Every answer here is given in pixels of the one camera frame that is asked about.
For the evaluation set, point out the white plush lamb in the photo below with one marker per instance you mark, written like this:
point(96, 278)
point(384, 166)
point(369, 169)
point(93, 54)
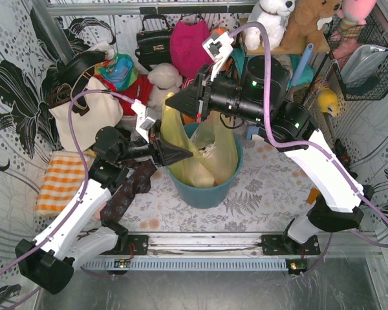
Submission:
point(165, 78)

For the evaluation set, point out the orange plush toy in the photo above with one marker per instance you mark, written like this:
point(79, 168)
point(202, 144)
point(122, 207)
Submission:
point(218, 31)

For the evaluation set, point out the brown teddy bear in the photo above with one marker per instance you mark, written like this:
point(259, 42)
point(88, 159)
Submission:
point(307, 21)

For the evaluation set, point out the silver foil pouch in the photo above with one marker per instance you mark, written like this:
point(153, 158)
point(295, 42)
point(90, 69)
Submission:
point(363, 62)

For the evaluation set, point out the yellow plush duck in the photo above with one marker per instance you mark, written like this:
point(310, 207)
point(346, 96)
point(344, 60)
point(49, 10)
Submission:
point(326, 97)

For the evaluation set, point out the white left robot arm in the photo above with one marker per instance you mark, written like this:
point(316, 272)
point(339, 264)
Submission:
point(89, 224)

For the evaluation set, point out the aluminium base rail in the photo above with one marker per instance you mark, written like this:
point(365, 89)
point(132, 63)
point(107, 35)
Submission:
point(212, 251)

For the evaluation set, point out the pink striped plush doll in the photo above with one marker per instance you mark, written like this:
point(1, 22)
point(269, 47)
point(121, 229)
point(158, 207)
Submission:
point(187, 84)

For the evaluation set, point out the black wire basket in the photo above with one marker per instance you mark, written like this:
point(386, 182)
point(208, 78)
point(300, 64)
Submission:
point(372, 88)

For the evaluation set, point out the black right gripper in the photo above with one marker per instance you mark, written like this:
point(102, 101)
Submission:
point(204, 97)

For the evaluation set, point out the purple orange sock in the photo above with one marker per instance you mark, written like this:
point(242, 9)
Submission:
point(313, 195)

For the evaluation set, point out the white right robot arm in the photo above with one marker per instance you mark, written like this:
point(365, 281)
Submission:
point(291, 129)

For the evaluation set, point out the teal folded cloth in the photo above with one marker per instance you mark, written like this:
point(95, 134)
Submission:
point(287, 61)

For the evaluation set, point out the black leather handbag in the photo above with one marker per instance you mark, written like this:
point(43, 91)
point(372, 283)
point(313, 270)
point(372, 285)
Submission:
point(153, 46)

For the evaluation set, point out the pink cloth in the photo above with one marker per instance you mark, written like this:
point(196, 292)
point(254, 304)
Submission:
point(97, 215)

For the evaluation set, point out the pink plush toy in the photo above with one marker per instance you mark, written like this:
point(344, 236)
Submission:
point(353, 15)

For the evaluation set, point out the orange checked towel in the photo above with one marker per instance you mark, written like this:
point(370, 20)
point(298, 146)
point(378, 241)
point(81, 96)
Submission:
point(62, 180)

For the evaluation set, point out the dark floral necktie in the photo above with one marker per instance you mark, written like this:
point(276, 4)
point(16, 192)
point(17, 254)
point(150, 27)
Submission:
point(138, 183)

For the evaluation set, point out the white plush dog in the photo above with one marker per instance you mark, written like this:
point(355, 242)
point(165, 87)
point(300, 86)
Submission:
point(273, 15)

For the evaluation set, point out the cream canvas tote bag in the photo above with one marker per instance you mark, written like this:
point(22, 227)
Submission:
point(104, 110)

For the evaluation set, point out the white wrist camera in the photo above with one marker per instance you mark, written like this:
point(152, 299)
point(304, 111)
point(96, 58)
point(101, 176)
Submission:
point(146, 124)
point(219, 49)

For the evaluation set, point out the colourful silk scarf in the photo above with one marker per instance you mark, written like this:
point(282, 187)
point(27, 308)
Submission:
point(118, 73)

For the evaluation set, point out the yellow plastic trash bag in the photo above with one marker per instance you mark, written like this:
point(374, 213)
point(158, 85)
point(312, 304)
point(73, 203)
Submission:
point(215, 155)

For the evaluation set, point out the red garment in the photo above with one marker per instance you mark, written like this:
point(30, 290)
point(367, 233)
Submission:
point(139, 90)

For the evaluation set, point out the magenta fuzzy bag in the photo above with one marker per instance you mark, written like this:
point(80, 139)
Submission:
point(187, 52)

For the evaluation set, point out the crumpled white paper trash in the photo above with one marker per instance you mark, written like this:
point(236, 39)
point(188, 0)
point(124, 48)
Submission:
point(208, 150)

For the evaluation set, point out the teal plastic trash bin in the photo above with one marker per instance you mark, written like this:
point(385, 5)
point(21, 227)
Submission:
point(205, 198)

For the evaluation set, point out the black hat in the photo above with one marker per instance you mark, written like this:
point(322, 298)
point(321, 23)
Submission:
point(82, 62)

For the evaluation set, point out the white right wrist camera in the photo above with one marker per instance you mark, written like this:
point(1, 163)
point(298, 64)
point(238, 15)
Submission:
point(219, 49)

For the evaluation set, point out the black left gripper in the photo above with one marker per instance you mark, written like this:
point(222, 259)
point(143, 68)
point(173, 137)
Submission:
point(157, 148)

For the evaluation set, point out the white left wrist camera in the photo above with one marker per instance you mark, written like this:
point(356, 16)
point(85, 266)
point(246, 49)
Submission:
point(146, 124)

